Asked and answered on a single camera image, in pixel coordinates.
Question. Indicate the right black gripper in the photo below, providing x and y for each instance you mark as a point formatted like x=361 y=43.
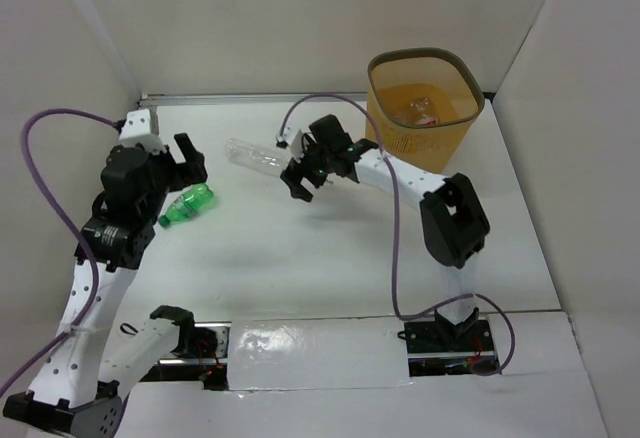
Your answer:
x=292 y=178

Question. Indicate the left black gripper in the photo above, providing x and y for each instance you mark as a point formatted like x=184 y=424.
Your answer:
x=185 y=167

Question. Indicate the clear bottle white cap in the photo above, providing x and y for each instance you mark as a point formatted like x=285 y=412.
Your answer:
x=266 y=161

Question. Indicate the green plastic bottle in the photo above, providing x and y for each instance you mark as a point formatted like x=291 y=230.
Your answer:
x=188 y=205

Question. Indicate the clear bottle red label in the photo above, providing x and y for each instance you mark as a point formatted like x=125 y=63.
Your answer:
x=420 y=112

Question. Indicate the clear bottle blue label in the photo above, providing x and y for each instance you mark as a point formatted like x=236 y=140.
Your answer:
x=398 y=142

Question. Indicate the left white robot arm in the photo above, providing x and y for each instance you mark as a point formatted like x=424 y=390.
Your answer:
x=79 y=392

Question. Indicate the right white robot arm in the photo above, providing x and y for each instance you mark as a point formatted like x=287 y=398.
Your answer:
x=454 y=223

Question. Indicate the orange mesh waste bin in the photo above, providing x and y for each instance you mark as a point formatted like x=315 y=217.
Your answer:
x=398 y=77

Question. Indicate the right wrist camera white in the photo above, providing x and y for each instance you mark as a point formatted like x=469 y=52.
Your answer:
x=291 y=139

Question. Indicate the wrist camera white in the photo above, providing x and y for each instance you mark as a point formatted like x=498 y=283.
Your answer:
x=141 y=127
x=291 y=139

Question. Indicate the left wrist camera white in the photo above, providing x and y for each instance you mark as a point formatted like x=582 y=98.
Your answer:
x=141 y=127

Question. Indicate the aluminium frame rail left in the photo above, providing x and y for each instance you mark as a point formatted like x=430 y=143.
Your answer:
x=120 y=227

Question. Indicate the aluminium frame rail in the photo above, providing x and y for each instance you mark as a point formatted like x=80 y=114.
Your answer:
x=211 y=99
x=120 y=227

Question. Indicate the aluminium frame rail back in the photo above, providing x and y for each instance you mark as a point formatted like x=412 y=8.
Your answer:
x=211 y=99

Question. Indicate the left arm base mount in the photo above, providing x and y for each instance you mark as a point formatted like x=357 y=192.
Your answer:
x=205 y=362

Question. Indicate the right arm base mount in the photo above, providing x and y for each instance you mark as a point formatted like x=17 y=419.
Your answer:
x=431 y=352

